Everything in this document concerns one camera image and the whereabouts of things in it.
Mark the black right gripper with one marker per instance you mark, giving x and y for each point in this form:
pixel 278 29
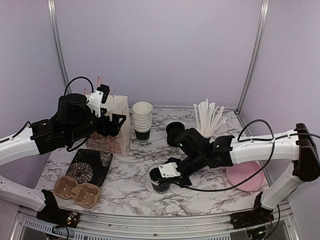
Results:
pixel 186 183

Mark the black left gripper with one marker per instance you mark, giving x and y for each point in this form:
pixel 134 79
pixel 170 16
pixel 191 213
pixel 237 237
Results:
pixel 115 126

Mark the black takeout coffee cup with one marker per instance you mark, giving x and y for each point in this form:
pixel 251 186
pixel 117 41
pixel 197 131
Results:
pixel 162 180

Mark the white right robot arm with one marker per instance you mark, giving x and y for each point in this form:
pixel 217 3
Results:
pixel 295 145

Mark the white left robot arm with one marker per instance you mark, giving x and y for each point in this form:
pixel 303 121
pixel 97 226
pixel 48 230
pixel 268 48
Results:
pixel 76 119

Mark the white paper takeout bag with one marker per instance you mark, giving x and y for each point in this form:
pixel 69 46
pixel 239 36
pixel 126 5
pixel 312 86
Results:
pixel 119 145

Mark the stack of paper cups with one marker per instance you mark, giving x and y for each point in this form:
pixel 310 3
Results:
pixel 142 113

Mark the black floral tray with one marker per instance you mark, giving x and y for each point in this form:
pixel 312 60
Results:
pixel 90 166

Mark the stack of black lids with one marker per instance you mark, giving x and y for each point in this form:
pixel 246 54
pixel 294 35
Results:
pixel 173 129

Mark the black cup holding straws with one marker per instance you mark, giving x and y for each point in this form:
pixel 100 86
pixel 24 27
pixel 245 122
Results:
pixel 206 135

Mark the brown cardboard cup carrier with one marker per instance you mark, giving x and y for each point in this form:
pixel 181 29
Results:
pixel 85 194

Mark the pink plastic plate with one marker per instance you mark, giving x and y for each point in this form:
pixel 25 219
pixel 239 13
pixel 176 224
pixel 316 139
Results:
pixel 240 172

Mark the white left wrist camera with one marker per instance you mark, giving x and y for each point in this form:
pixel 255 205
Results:
pixel 97 100

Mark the aluminium table edge rail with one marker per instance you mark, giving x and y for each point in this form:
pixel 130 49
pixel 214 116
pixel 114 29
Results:
pixel 98 226

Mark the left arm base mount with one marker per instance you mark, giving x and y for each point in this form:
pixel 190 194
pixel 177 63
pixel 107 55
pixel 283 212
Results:
pixel 51 212

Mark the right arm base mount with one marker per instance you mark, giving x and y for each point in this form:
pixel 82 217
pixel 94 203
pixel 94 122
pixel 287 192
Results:
pixel 256 216

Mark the left aluminium frame post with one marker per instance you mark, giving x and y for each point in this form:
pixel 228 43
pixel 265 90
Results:
pixel 57 41

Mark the aluminium frame post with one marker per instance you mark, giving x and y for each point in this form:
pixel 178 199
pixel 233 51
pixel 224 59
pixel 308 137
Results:
pixel 57 41
pixel 261 28

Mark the right aluminium frame post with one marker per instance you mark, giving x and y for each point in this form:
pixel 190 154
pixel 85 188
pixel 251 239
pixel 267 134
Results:
pixel 261 28

